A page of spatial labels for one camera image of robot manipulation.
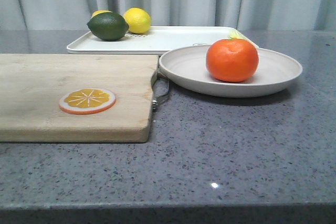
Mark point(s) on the orange slice toy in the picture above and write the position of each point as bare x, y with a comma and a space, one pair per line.
87, 101

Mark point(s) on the yellow lemon left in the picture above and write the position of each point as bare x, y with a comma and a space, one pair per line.
100, 12

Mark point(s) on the wooden cutting board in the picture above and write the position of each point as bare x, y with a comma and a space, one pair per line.
33, 84

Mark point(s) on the orange mandarin fruit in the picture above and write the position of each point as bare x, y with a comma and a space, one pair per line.
232, 60

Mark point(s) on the dark green lime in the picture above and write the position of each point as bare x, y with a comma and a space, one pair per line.
109, 26

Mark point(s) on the yellow lemon right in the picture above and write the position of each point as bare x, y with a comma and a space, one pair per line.
139, 20

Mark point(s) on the beige round plate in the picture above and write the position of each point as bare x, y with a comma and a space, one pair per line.
187, 68

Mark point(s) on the metal cutting board handle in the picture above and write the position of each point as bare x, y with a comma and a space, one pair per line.
160, 85

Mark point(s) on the white rectangular tray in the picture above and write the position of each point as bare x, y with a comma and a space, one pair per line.
157, 41

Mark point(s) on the yellow lemon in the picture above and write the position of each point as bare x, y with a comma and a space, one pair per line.
139, 20
100, 12

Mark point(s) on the yellow-green plastic fork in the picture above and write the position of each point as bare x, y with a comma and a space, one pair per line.
235, 34

